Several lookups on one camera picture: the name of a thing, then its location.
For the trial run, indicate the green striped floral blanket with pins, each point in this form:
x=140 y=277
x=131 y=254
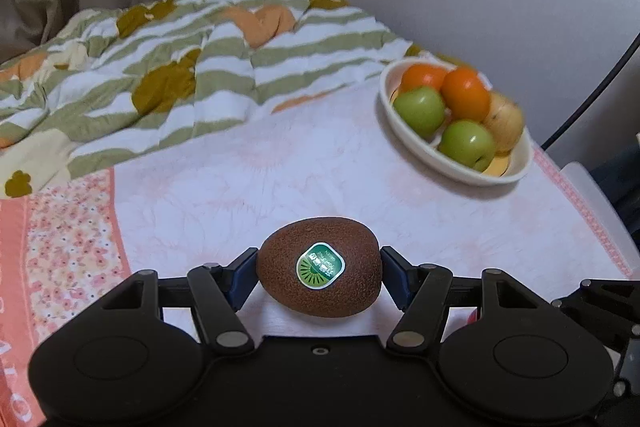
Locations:
x=150 y=77

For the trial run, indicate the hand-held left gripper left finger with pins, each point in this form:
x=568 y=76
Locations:
x=244 y=278

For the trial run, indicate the cream oval bowl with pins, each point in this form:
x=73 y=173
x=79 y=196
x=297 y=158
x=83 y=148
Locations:
x=415 y=147

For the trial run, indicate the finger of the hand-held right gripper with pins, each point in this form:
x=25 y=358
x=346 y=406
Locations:
x=595 y=302

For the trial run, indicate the yellow-brown pear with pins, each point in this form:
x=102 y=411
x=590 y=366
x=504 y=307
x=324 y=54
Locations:
x=506 y=124

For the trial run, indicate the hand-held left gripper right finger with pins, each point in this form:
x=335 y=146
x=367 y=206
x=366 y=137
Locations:
x=392 y=278

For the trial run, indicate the brown kiwi with green sticker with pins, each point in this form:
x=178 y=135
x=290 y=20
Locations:
x=320 y=267

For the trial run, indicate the green apple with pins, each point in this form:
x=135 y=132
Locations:
x=419 y=111
x=467 y=144

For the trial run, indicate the orange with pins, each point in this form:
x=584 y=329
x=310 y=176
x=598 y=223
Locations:
x=422 y=77
x=466 y=93

